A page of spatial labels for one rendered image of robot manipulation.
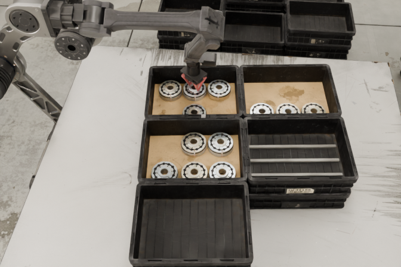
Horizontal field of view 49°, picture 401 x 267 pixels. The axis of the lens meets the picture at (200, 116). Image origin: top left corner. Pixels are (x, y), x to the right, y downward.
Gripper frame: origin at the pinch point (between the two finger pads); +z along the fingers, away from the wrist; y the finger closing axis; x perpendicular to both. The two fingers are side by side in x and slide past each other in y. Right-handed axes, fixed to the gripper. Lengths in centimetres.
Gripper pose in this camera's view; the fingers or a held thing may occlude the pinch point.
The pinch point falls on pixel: (194, 86)
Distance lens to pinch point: 198.0
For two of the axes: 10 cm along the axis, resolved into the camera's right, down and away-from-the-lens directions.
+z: 0.3, 6.3, 7.8
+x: -6.8, 5.8, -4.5
